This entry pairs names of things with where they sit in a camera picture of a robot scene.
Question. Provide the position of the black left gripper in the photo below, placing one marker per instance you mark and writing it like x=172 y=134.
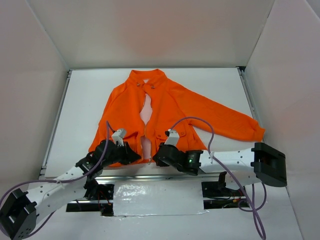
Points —
x=125 y=153

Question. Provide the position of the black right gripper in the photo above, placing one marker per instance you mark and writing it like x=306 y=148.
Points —
x=164 y=154

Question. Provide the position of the orange zip-up jacket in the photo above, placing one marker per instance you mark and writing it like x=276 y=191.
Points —
x=148 y=103

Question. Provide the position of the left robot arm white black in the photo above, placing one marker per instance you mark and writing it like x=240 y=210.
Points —
x=21 y=210

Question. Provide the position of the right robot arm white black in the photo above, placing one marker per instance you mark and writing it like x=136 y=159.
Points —
x=260 y=164

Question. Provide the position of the white foil-taped panel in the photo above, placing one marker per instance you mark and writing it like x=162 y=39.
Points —
x=158 y=198

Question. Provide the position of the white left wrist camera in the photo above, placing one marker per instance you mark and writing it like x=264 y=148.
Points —
x=118 y=136

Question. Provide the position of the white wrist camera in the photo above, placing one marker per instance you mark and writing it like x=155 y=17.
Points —
x=118 y=136
x=172 y=137

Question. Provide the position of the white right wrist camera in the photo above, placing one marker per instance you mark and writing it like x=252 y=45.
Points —
x=172 y=137

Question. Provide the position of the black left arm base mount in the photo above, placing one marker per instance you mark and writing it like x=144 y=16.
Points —
x=101 y=202

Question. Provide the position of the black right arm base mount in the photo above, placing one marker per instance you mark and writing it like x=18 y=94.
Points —
x=217 y=196

